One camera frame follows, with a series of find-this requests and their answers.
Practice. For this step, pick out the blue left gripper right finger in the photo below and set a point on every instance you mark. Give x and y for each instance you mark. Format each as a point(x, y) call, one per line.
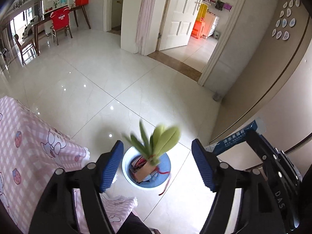
point(205, 163)

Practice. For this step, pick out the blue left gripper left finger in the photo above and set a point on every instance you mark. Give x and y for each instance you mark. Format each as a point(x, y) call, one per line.
point(110, 165)

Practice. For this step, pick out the green plush plant toy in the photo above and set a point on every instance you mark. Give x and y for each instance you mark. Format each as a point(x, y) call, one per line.
point(151, 147)

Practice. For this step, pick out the blue white plastic bag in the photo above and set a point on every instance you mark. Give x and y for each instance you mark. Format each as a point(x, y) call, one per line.
point(238, 137)

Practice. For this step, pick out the blue trash bin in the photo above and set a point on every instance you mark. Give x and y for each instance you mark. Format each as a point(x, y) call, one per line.
point(141, 174)

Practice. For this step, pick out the pink checkered tablecloth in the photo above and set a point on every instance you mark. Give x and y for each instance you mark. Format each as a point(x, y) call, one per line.
point(31, 150)

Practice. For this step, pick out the orange plastic stool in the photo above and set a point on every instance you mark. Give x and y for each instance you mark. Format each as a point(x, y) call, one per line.
point(197, 30)

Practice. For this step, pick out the wooden chair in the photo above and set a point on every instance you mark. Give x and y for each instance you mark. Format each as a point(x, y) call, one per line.
point(26, 46)

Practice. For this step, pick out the chair with red shirt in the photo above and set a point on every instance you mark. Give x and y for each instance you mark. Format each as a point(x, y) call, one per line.
point(60, 21)

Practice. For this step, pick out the white door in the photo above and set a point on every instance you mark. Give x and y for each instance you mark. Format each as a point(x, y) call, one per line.
point(178, 22)

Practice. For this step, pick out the wooden dining table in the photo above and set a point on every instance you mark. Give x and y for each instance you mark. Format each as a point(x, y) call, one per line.
point(46, 19)

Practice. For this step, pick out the pink curtain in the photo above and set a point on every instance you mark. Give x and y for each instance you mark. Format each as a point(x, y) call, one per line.
point(144, 23)

